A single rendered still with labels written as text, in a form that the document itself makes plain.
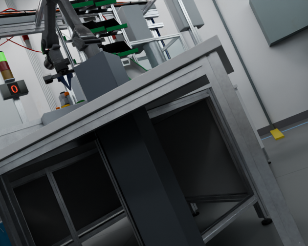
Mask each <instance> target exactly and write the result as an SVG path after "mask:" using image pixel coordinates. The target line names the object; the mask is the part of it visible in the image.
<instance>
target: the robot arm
mask: <svg viewBox="0 0 308 246"><path fill-rule="evenodd" d="M43 4H44V31H43V33H42V39H41V51H42V53H43V55H45V54H46V57H45V61H44V67H45V68H46V69H48V70H53V69H54V68H55V70H56V73H57V74H55V75H51V73H50V74H47V75H43V79H44V82H45V84H49V83H52V82H53V79H58V82H61V83H63V84H64V85H65V86H66V87H67V88H68V89H69V90H70V91H71V78H73V73H74V72H75V71H74V69H70V70H69V67H68V65H70V61H69V59H68V58H65V59H64V57H63V55H62V53H61V51H60V47H61V46H60V42H59V36H58V35H57V33H56V4H58V6H59V8H60V10H61V12H62V13H63V15H64V17H65V19H66V21H67V22H68V24H69V26H70V28H71V30H72V32H73V33H72V38H71V40H72V41H73V43H74V46H76V47H77V49H78V50H79V51H85V53H86V56H87V58H88V59H89V58H91V57H93V56H94V55H96V54H98V53H99V52H100V49H99V47H100V46H101V45H102V41H101V38H98V37H96V36H94V34H93V33H92V32H91V31H90V30H89V29H88V28H86V27H85V26H83V24H82V22H81V21H80V19H79V17H78V15H77V13H76V12H75V10H74V8H73V6H72V5H71V3H70V1H69V0H43ZM45 49H50V50H45ZM65 75H66V77H67V81H68V84H69V85H68V84H67V82H66V80H65V79H64V76H65Z"/></svg>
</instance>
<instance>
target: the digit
mask: <svg viewBox="0 0 308 246"><path fill-rule="evenodd" d="M7 86H8V89H9V91H10V93H11V95H14V94H18V93H21V91H20V88H19V86H18V84H17V82H14V83H9V84H7Z"/></svg>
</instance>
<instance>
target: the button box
mask: <svg viewBox="0 0 308 246"><path fill-rule="evenodd" d="M87 103H88V101H84V102H80V103H77V104H74V105H70V106H66V107H63V108H60V109H57V110H53V111H50V112H46V113H44V114H43V115H42V117H41V119H42V122H43V124H44V126H46V125H48V124H49V123H51V122H53V121H55V120H57V119H59V118H61V117H62V116H64V115H66V114H68V113H70V112H72V111H74V110H76V109H77V108H79V107H81V106H83V105H85V104H87Z"/></svg>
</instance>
